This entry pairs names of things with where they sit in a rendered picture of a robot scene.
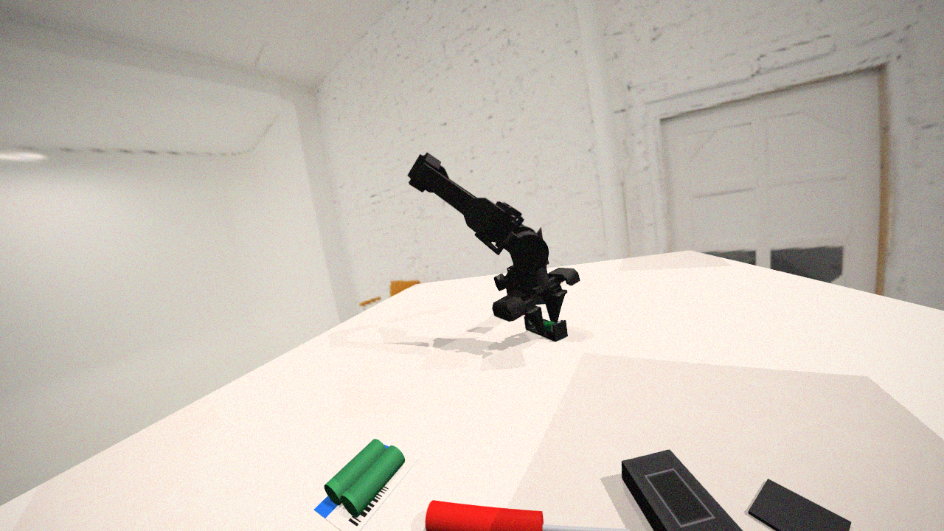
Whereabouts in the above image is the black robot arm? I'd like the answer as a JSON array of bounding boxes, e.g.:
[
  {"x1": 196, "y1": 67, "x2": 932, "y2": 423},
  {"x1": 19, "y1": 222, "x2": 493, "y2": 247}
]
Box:
[{"x1": 408, "y1": 153, "x2": 549, "y2": 293}]

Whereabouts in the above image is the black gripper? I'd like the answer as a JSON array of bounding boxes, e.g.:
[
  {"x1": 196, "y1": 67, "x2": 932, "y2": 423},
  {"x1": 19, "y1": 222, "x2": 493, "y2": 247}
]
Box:
[{"x1": 492, "y1": 260, "x2": 580, "y2": 335}]

